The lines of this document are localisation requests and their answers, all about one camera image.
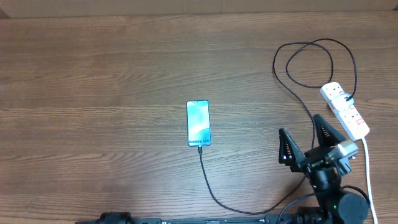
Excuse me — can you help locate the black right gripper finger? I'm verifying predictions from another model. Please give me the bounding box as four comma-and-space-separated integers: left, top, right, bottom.
313, 114, 346, 147
279, 128, 306, 172

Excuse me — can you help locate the black USB charging cable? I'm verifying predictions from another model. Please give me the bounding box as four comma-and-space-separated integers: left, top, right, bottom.
197, 37, 358, 216

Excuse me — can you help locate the Samsung Galaxy smartphone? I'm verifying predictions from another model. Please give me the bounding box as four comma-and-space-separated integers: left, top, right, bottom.
187, 100, 212, 147

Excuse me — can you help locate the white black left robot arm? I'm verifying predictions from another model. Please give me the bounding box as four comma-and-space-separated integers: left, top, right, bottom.
99, 212, 134, 224

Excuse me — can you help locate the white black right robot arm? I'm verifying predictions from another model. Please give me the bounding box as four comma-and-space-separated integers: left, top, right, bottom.
275, 114, 371, 223

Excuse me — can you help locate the white charger plug adapter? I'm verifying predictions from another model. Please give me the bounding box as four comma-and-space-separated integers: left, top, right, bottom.
330, 93, 354, 113

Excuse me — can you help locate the white power extension strip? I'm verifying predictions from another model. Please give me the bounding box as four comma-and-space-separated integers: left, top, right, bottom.
320, 82, 370, 141

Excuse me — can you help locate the white power strip cord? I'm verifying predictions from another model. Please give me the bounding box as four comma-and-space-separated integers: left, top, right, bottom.
361, 137, 379, 224

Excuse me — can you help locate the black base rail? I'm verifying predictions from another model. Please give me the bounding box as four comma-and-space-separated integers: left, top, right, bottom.
74, 213, 299, 224

